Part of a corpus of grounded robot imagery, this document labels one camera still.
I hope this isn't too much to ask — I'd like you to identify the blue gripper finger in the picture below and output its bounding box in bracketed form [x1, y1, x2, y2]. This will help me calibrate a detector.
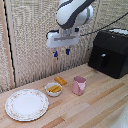
[53, 49, 59, 59]
[65, 48, 72, 56]

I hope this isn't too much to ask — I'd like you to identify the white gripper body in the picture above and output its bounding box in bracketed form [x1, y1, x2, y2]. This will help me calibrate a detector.
[45, 28, 81, 50]

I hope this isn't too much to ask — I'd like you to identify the yellow food block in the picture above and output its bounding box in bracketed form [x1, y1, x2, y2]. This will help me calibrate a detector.
[53, 75, 68, 87]

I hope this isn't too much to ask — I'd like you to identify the black air fryer drawer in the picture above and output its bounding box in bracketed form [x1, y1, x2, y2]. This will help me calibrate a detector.
[87, 46, 117, 76]

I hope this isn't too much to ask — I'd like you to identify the black air fryer body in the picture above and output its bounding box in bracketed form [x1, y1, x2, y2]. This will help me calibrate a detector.
[87, 28, 128, 80]

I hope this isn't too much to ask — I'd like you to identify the beige woven folding screen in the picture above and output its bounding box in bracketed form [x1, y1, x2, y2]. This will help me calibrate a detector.
[0, 0, 128, 94]

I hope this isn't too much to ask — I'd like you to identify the yellow food stick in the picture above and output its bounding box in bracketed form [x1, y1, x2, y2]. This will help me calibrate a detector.
[51, 86, 63, 94]
[47, 84, 60, 92]

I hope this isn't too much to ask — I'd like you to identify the pink cup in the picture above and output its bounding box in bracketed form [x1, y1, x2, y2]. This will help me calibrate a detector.
[72, 75, 88, 97]

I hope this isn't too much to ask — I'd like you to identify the small white bowl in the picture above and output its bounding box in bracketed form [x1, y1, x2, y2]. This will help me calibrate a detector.
[44, 81, 64, 98]

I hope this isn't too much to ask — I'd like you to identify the white floral rimmed plate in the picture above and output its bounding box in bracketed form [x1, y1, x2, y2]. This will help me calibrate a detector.
[4, 88, 50, 122]

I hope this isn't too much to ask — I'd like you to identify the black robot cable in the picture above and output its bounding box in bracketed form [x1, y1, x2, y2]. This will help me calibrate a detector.
[79, 11, 128, 37]

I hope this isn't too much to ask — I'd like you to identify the light wooden screen post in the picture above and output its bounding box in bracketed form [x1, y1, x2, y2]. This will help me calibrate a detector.
[0, 0, 16, 90]

